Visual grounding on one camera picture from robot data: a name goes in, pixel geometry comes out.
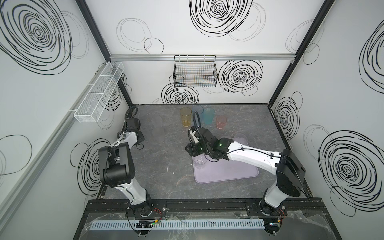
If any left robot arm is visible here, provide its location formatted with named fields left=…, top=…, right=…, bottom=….
left=98, top=118, right=153, bottom=217

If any white mesh shelf basket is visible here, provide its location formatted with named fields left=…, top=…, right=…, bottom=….
left=74, top=62, right=125, bottom=123

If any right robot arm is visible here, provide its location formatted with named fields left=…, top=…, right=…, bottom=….
left=185, top=126, right=306, bottom=216

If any clear faceted glass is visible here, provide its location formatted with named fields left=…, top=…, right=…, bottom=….
left=193, top=154, right=208, bottom=169
left=233, top=133, right=248, bottom=146

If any yellow tall glass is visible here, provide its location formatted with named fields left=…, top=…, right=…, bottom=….
left=180, top=107, right=192, bottom=128

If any black wire basket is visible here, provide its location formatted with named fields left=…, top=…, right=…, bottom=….
left=173, top=55, right=219, bottom=88

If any blue tall glass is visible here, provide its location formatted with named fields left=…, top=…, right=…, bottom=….
left=192, top=106, right=204, bottom=117

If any lilac plastic tray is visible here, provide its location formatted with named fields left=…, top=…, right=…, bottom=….
left=192, top=155, right=259, bottom=184

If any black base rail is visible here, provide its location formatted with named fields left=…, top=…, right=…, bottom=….
left=84, top=198, right=326, bottom=217

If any white slotted cable duct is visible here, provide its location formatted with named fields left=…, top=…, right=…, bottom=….
left=89, top=219, right=265, bottom=231

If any pink short glass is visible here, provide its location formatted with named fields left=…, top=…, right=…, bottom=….
left=216, top=115, right=228, bottom=130

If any teal tall glass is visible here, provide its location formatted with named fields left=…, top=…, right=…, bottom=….
left=204, top=108, right=215, bottom=125

